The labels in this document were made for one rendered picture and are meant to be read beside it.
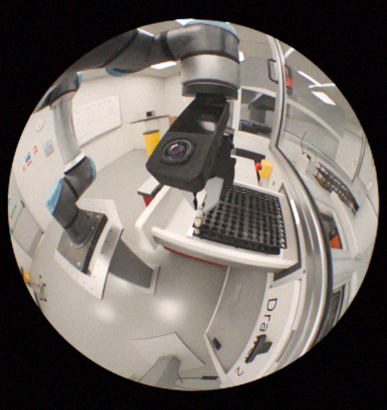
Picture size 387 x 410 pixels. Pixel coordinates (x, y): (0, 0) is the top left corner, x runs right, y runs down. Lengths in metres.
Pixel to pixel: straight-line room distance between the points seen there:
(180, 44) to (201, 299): 1.23
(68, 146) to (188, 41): 0.42
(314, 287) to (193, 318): 1.00
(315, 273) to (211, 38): 0.34
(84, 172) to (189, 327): 1.19
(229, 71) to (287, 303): 0.34
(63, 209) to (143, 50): 0.45
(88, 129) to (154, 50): 3.27
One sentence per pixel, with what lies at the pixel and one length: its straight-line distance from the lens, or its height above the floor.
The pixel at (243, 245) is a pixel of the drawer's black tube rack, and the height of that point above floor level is 0.87.
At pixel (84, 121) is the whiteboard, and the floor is 1.53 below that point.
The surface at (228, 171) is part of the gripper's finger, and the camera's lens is 0.16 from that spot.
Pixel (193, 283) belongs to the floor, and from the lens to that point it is 1.12.
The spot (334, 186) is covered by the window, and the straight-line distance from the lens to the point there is 0.27.
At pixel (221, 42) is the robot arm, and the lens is 0.17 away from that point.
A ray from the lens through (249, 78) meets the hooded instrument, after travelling 1.08.
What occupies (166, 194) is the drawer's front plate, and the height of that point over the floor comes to 0.92.
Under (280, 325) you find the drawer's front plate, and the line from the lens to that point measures 0.26.
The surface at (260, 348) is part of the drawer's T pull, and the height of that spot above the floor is 0.91.
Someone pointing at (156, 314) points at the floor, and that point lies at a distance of 1.16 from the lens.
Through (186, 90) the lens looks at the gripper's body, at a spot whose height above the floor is 1.13.
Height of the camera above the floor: 1.11
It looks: 46 degrees down
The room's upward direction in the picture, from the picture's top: straight up
